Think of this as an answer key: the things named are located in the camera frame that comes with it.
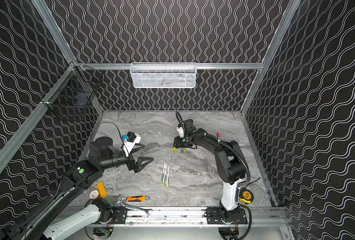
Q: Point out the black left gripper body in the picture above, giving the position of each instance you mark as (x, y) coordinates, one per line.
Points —
(132, 162)

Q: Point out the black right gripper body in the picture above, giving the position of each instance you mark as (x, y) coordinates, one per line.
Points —
(181, 142)

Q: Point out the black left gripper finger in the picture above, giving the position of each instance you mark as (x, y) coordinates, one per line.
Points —
(137, 147)
(141, 163)

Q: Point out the green white pen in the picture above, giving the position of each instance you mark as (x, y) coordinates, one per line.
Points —
(163, 173)

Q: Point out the yellow white pen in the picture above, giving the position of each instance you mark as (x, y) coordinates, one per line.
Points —
(167, 177)

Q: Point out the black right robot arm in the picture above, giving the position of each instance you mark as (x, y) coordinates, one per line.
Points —
(231, 164)

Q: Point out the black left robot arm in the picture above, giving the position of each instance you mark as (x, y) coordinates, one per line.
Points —
(102, 156)

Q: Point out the yellow tape measure block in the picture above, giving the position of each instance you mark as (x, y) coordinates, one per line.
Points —
(102, 190)

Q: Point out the steel combination spanner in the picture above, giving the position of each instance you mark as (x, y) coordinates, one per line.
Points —
(128, 206)

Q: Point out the white tape roll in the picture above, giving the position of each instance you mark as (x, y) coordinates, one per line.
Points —
(94, 194)

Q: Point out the yellow black tape measure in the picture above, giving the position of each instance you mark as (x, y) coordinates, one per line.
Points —
(246, 196)

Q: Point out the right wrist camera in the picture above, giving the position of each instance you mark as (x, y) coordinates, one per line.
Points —
(181, 131)

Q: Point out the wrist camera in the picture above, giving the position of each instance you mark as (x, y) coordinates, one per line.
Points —
(181, 131)
(129, 141)

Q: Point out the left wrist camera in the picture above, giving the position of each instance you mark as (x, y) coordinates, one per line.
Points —
(129, 141)

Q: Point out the orange handled adjustable wrench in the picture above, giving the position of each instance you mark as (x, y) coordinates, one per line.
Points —
(124, 200)

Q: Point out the white wire mesh basket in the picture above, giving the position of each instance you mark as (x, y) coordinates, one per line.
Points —
(161, 75)

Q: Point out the black wire mesh basket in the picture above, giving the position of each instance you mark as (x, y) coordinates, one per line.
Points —
(76, 95)

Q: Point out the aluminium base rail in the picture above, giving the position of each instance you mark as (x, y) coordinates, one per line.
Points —
(179, 217)

